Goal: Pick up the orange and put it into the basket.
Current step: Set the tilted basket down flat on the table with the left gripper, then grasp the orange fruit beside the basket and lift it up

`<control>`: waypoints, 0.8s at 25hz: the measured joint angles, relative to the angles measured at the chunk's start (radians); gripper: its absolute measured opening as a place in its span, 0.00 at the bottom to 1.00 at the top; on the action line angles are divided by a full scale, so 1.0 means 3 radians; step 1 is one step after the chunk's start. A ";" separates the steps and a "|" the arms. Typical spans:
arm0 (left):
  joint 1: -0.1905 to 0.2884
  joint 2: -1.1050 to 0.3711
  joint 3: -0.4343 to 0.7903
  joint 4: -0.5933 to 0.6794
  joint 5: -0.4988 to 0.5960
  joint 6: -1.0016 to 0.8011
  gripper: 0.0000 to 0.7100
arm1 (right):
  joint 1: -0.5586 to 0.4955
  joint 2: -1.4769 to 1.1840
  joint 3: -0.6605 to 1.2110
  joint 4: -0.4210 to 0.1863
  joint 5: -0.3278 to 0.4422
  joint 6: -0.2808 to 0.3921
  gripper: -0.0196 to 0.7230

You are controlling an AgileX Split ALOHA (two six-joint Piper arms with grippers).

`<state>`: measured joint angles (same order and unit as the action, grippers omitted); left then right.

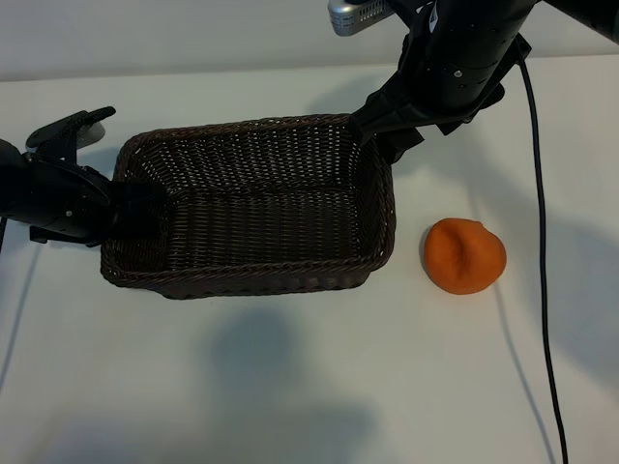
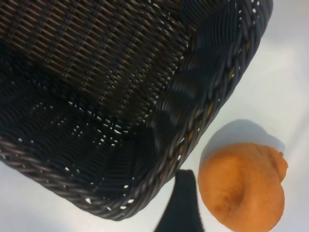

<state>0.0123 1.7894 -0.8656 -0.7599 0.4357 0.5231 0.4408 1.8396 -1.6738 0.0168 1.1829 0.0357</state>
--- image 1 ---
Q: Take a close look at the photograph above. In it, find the dark brown wicker basket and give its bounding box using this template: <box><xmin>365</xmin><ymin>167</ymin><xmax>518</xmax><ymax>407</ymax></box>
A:
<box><xmin>100</xmin><ymin>113</ymin><xmax>397</xmax><ymax>301</ymax></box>

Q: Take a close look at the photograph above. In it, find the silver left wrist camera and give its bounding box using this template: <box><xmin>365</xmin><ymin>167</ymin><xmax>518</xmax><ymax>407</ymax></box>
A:
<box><xmin>72</xmin><ymin>120</ymin><xmax>107</xmax><ymax>147</ymax></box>

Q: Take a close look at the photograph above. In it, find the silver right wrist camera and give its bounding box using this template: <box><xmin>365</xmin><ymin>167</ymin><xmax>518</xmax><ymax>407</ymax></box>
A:
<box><xmin>327</xmin><ymin>0</ymin><xmax>391</xmax><ymax>38</ymax></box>

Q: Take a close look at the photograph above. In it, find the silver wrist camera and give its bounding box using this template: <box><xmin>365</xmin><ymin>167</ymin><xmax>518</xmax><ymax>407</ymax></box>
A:
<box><xmin>327</xmin><ymin>0</ymin><xmax>391</xmax><ymax>38</ymax></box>
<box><xmin>72</xmin><ymin>120</ymin><xmax>107</xmax><ymax>147</ymax></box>

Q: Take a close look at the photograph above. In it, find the black right camera cable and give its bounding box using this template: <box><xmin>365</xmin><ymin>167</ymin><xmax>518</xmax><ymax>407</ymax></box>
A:
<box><xmin>517</xmin><ymin>57</ymin><xmax>570</xmax><ymax>464</ymax></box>

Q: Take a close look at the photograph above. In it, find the orange fruit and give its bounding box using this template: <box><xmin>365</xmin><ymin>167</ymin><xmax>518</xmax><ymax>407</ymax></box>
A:
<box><xmin>424</xmin><ymin>217</ymin><xmax>508</xmax><ymax>295</ymax></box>

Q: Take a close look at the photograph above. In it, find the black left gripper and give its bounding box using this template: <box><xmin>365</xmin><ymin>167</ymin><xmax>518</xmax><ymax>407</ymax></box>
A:
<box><xmin>21</xmin><ymin>157</ymin><xmax>169</xmax><ymax>247</ymax></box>

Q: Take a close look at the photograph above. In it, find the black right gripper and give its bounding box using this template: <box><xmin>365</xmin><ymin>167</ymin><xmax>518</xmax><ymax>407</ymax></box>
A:
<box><xmin>348</xmin><ymin>0</ymin><xmax>531</xmax><ymax>165</ymax></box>

